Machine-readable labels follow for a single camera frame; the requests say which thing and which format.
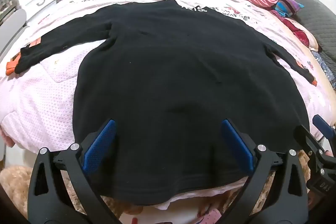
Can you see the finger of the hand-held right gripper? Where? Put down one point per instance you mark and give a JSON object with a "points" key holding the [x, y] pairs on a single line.
{"points": [[322, 124], [309, 138]]}

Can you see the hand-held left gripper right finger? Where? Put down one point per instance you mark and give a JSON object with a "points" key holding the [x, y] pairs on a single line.
{"points": [[237, 145]]}

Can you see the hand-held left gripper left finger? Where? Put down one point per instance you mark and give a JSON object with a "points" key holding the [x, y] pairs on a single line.
{"points": [[101, 140]]}

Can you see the black sweater with orange cuffs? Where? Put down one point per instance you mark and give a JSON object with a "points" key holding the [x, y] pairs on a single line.
{"points": [[168, 69]]}

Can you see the blue patterned cloth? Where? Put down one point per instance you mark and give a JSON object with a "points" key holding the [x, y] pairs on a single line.
{"points": [[326, 69]]}

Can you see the pink printed bed sheet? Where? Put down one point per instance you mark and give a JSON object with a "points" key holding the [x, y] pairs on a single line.
{"points": [[47, 103]]}

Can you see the pink dotted cloth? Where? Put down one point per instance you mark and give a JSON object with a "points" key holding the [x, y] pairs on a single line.
{"points": [[211, 216]]}

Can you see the beige plush rug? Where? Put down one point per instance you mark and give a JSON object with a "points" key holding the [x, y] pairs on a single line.
{"points": [[15, 179]]}

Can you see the red cloth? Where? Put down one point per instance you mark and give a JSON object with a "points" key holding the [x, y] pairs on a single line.
{"points": [[302, 32]]}

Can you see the grey quilted headboard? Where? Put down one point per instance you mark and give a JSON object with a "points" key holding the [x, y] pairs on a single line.
{"points": [[315, 19]]}

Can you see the colourful striped cloth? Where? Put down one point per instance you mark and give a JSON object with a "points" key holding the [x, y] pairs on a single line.
{"points": [[288, 5]]}

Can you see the grey chair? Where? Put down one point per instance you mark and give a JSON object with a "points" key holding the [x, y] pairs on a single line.
{"points": [[11, 29]]}

